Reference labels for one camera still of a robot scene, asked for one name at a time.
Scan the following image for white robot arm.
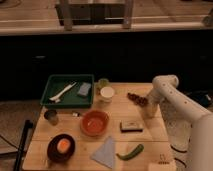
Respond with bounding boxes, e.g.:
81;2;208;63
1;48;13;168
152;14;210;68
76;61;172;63
144;75;213;171

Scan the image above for red bowl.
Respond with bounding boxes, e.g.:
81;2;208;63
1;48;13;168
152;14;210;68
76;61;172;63
80;110;109;137

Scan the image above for dark brown bowl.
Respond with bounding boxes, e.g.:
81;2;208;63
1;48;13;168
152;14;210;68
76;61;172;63
47;134;75;163

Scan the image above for black whiteboard eraser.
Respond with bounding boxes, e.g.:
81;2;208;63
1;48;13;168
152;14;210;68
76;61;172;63
120;121;143;133

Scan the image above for green chili pepper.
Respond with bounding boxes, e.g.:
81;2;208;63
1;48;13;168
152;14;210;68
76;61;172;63
116;144;144;161

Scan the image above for white cup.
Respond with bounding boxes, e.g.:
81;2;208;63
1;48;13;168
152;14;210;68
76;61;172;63
100;86;115;102

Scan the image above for green cup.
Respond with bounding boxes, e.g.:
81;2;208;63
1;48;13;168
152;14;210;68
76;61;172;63
97;78;109;90

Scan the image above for grey folded cloth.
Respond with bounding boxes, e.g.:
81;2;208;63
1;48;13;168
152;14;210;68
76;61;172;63
90;136;115;169

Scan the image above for blue sponge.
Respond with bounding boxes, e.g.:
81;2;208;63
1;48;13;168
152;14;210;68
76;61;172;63
77;82;91;97

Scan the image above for green plastic tray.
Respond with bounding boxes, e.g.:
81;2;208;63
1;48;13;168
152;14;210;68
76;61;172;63
40;74;94;109

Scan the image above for orange fruit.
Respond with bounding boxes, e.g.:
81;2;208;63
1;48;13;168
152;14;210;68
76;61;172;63
57;139;71;153

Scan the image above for white scrub brush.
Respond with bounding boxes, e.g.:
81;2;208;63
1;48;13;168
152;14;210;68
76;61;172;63
49;82;77;103

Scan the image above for small metal cup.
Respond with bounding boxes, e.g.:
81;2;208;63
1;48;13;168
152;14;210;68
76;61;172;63
44;109;59;126

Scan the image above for black table leg stand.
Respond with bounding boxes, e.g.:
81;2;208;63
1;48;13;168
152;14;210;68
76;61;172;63
13;120;33;171

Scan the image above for black cable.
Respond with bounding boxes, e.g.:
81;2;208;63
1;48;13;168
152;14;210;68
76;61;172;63
170;143;188;168

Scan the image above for wooden stool frame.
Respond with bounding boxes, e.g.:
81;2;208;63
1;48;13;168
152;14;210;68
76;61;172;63
55;0;134;32

